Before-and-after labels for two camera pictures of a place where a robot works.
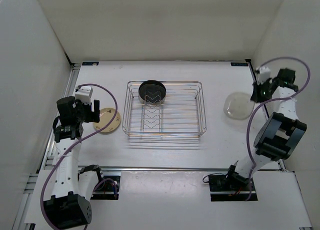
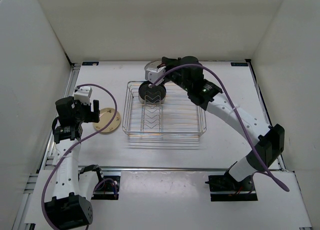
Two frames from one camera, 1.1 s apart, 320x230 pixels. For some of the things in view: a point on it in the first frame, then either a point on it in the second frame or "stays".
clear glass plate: [238, 105] -> [153, 65]
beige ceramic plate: [106, 115] stays
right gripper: [255, 97] -> [168, 63]
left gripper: [93, 116] stays
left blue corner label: [90, 63] stays
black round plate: [152, 91] stays
